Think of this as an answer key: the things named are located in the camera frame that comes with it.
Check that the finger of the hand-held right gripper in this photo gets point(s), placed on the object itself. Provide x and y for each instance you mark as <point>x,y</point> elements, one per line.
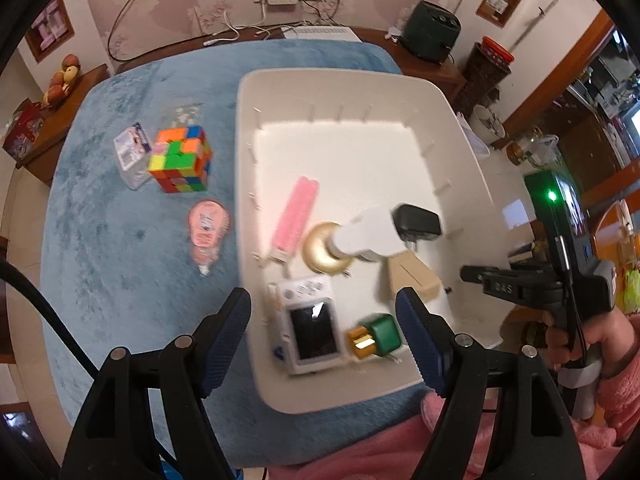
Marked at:
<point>510,285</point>

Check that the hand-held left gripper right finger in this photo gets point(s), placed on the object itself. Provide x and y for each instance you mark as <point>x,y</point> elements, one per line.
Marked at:
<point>420,340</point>

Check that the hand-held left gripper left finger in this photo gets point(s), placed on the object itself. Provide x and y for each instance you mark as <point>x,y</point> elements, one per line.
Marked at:
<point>227,340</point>

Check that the green bottle with gold cap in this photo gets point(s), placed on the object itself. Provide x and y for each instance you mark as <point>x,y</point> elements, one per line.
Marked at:
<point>385,332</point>

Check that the beige box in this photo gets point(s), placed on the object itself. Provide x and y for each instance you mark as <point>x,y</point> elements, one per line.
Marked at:
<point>415,275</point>

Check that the white digital camera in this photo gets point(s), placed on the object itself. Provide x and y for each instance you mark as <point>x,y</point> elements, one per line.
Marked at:
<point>310,330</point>

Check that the black charger plug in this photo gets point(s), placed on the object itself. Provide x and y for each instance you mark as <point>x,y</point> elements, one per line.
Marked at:
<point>417,222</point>

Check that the white scraper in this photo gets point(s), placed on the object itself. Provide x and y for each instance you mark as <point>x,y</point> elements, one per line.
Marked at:
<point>367,232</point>

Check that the gold round compact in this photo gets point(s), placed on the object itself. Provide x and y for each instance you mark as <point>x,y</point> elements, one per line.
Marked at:
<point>317,255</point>

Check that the pink comb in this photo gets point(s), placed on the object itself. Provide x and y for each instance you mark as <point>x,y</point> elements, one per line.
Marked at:
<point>295,215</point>

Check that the white plastic storage box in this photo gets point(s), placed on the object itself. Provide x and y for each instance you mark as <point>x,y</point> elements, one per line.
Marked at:
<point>340,160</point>

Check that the person's right forearm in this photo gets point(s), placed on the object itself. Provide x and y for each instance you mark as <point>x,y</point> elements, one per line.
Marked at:
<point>622,395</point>

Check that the person's right hand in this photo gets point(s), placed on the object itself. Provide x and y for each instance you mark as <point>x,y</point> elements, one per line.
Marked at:
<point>612,335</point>

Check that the clear plastic bag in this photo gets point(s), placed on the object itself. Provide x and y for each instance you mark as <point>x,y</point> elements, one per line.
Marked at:
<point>542,147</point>

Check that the gold lidded jar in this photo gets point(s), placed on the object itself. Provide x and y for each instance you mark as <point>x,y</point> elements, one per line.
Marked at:
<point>517,154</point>

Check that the white waste bin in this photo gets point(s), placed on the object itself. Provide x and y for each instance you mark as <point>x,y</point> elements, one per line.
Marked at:
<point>487,125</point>

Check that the pink correction tape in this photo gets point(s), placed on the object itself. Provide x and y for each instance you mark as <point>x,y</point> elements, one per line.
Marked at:
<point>207,225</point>

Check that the blue fleece blanket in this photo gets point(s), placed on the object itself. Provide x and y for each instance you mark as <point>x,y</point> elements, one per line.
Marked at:
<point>125,270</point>

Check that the pink fleece robe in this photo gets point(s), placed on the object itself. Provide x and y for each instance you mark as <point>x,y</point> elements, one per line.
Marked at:
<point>360,455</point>

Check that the dark wicker basket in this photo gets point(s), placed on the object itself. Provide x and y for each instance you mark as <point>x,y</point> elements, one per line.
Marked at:
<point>480,82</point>

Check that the red round lid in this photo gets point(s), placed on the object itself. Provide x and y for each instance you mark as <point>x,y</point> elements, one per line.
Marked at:
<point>497,50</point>

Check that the multicoloured puzzle cube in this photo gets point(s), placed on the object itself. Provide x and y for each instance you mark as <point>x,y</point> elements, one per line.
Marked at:
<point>180,157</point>

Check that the low wooden television stand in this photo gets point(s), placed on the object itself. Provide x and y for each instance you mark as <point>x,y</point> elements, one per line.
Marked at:
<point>430,72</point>

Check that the sheathed sword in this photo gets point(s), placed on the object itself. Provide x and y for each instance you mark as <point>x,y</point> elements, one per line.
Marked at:
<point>537,20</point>

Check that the clear labelled plastic box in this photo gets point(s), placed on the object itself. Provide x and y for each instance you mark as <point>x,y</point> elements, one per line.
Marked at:
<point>130,150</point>

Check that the small green white bottle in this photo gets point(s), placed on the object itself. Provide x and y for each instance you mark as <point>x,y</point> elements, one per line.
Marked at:
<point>505,2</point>

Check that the dark green appliance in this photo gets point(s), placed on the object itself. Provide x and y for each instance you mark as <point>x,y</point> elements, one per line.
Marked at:
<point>430,32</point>

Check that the small clear plastic case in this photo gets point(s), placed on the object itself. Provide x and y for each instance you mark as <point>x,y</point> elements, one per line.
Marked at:
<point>182,112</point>

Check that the wooden cabinet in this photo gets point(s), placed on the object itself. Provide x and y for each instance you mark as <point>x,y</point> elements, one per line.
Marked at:
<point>65,125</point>

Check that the red tissue box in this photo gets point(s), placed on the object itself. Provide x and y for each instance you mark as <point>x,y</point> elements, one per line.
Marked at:
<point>22,132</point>

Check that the white flat router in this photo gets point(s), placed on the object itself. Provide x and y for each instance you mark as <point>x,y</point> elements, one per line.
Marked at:
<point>320,34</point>

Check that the bowl of fruit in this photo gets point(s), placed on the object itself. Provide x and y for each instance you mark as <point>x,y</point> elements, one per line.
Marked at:
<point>62,80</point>

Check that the pink dumbbell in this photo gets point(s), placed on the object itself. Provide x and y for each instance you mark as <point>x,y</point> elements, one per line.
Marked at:
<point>54,17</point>
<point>45,35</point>

